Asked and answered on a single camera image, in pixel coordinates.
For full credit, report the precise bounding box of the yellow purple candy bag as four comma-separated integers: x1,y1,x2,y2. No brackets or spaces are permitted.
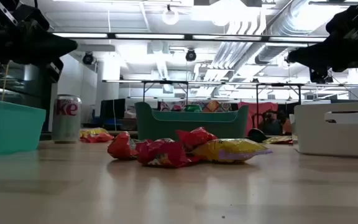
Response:
191,138,273,164

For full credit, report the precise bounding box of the dark green plastic bin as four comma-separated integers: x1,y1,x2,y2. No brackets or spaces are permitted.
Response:
134,101,250,141

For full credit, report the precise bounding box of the orange-red candy bag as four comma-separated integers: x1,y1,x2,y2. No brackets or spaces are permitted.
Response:
175,126,219,153

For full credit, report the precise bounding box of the black ceiling spot lamp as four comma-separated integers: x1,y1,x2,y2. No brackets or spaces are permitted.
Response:
82,52,95,65
185,49,198,62

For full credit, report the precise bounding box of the black ceiling track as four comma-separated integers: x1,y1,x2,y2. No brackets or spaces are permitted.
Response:
308,1,358,7

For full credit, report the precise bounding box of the silver Diet Coke can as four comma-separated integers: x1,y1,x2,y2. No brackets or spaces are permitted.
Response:
52,94,83,144

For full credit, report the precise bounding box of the white plastic bin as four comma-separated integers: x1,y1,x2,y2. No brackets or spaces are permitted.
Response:
293,101,358,159

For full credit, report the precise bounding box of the long background light bar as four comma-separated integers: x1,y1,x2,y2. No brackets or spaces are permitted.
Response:
103,79,358,88

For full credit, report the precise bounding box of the turquoise plastic bin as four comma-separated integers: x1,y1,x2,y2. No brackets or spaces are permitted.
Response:
0,96,47,158

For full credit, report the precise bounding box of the black computer monitor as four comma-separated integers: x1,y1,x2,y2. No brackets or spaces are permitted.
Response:
99,98,126,130

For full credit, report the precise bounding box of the person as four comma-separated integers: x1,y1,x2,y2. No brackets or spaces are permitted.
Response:
259,109,291,136

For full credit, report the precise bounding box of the orange hanging cloth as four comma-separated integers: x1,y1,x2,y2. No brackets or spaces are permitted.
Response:
237,101,279,136

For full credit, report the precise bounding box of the black domed object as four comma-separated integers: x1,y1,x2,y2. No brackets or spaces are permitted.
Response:
247,128,269,143

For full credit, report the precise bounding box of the black overhead light bar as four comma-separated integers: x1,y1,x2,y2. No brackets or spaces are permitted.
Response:
50,32,328,43

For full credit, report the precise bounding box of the colourful patterned cloth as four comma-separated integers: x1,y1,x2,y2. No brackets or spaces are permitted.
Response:
158,100,239,113

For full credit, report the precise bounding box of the yellow hanging cable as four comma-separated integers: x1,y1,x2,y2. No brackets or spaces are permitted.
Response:
0,62,11,102

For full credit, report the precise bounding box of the black frame table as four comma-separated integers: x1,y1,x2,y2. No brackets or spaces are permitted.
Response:
255,83,303,138
141,80,189,111

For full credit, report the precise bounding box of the silver ventilation duct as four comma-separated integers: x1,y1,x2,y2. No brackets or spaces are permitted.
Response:
255,0,326,65

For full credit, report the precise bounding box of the white ring ceiling lamp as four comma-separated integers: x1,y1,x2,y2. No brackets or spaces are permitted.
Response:
162,4,180,26

